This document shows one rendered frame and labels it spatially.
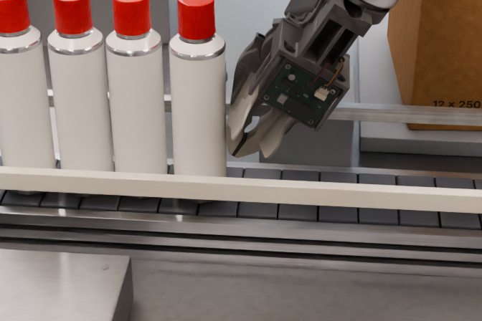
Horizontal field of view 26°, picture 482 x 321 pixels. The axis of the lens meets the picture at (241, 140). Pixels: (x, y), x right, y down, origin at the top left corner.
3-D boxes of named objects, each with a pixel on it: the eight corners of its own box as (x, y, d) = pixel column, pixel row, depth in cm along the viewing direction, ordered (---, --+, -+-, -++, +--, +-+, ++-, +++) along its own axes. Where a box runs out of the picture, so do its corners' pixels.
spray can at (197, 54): (170, 202, 101) (162, 8, 90) (178, 173, 106) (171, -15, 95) (224, 205, 101) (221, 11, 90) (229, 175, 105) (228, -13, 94)
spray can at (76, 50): (57, 196, 102) (34, 3, 91) (69, 167, 106) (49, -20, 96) (109, 199, 102) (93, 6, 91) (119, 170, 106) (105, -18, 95)
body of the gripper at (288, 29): (240, 98, 90) (315, -12, 84) (248, 52, 97) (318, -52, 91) (315, 139, 91) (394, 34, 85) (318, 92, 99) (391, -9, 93)
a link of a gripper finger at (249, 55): (216, 97, 97) (265, 24, 93) (218, 88, 98) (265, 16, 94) (260, 120, 98) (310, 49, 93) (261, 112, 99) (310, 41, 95)
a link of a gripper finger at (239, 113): (199, 165, 96) (249, 92, 91) (206, 132, 101) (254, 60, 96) (228, 181, 96) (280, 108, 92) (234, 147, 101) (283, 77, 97)
